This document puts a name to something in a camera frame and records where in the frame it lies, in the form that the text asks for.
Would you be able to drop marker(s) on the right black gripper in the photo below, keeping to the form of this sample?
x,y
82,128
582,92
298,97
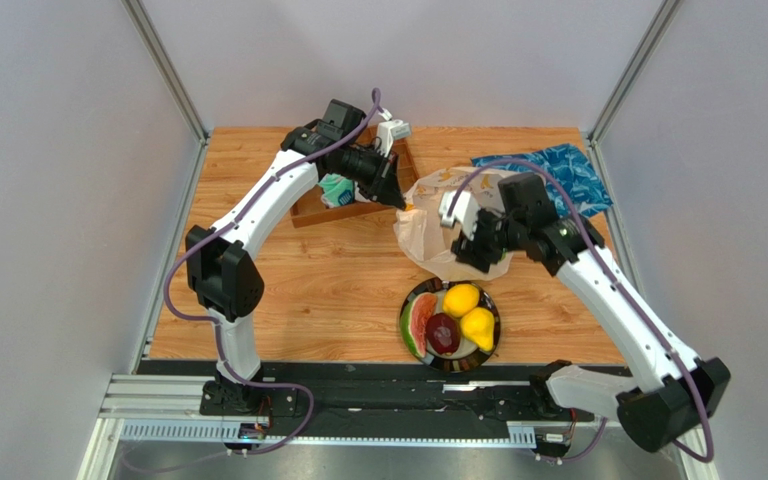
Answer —
x,y
475,243

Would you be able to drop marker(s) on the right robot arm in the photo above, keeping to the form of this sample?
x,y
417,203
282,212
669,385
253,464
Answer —
x,y
670,389

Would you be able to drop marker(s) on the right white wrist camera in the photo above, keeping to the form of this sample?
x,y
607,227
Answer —
x,y
459,207

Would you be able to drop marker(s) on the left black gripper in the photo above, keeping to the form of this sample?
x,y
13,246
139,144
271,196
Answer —
x,y
387,168

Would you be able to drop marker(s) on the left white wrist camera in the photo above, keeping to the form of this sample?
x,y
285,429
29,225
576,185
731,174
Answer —
x,y
388,131

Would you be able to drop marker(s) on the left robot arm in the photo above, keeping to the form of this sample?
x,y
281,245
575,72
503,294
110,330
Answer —
x,y
220,260

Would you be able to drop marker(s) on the black rimmed beige plate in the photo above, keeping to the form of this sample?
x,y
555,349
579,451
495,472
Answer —
x,y
469,356

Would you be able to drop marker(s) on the yellow fake lemon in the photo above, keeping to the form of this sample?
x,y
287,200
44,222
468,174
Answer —
x,y
460,299

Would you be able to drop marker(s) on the green fake starfruit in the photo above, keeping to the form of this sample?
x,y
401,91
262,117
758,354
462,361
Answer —
x,y
504,255

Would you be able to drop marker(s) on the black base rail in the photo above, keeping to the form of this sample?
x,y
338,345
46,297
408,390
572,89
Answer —
x,y
400,402

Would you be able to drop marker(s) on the translucent white plastic bag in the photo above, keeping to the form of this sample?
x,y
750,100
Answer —
x,y
424,241

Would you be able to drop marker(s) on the fake watermelon slice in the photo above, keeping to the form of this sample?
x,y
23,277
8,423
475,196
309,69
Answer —
x,y
413,320

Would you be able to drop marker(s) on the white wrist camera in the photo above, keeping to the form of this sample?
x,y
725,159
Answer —
x,y
459,207
388,131

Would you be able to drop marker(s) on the teal white sock bundle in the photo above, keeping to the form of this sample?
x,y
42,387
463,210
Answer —
x,y
338,191

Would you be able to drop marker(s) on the brown wooden organizer tray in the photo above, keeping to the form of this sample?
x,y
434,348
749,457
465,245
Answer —
x,y
309,210

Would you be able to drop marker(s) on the blue patterned cloth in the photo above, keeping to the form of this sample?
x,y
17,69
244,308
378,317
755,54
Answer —
x,y
571,168

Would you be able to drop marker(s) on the dark red fake apple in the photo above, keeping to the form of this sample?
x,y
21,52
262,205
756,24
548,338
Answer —
x,y
442,334

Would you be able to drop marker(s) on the yellow fake pear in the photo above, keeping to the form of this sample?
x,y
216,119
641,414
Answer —
x,y
478,326

